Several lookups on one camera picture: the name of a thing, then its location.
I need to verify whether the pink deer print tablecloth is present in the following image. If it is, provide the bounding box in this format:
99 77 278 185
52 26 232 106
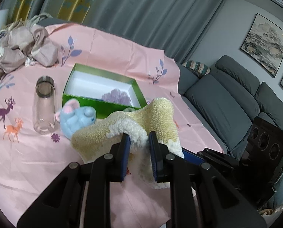
0 24 222 227

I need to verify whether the purple fluffy cloth in box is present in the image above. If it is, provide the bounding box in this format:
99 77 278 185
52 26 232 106
101 89 131 106

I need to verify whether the cream knitted fluffy cloth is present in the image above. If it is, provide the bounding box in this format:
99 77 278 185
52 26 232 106
71 98 184 189

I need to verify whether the yellow patterned curtain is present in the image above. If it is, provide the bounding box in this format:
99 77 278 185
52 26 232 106
12 0 109 25

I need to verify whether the crumpled beige cloth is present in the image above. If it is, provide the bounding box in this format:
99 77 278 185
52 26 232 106
0 12 58 80

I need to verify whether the framed landscape painting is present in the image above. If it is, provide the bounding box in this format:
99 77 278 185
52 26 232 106
241 13 283 77

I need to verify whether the grey curtain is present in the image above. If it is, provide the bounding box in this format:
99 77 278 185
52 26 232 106
0 0 232 63

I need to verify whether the clear glass bottle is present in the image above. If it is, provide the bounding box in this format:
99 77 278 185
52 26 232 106
33 76 56 135

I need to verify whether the patterned throw pillow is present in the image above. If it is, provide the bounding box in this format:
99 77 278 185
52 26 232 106
182 60 210 77

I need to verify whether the green cardboard box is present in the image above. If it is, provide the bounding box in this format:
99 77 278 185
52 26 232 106
62 63 147 119

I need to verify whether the grey sofa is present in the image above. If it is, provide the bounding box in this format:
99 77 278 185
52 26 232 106
178 55 283 209

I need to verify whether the blue plush mouse toy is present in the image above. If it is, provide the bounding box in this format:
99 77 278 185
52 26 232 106
55 98 96 139

